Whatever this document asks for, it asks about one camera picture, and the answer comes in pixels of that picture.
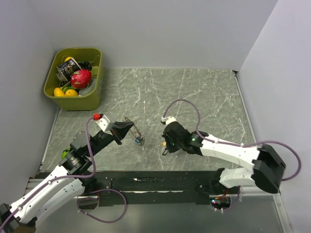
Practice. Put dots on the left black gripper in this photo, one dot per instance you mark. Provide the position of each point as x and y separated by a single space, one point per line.
120 130

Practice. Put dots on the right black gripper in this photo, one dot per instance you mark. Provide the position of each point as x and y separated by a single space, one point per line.
170 148

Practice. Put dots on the black tag key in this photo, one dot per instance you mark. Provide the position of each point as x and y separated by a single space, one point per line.
166 151

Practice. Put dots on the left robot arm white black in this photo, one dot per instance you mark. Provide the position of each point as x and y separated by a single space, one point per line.
73 176

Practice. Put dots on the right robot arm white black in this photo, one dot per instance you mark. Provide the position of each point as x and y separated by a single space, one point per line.
258 166

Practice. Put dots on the olive green plastic bin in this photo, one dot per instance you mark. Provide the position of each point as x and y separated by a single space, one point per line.
89 97

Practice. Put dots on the green ball toy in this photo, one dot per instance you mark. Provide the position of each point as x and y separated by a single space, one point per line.
65 152

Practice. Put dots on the yellow mango toy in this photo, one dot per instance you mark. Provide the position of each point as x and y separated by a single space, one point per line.
71 93

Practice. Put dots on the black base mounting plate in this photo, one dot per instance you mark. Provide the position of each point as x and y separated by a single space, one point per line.
156 187

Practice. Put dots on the red dragon fruit toy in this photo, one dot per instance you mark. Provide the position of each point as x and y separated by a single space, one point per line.
80 79

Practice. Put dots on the yellow lemon toy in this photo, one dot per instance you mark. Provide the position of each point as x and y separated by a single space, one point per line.
58 92

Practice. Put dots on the black printed paper cup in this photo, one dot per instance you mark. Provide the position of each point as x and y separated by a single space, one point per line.
66 69

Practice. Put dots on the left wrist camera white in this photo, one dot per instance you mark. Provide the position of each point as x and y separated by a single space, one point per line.
104 123

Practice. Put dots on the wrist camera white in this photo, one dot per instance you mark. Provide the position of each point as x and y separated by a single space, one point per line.
167 120
104 123

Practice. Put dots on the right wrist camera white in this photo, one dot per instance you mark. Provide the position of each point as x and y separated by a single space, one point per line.
167 120

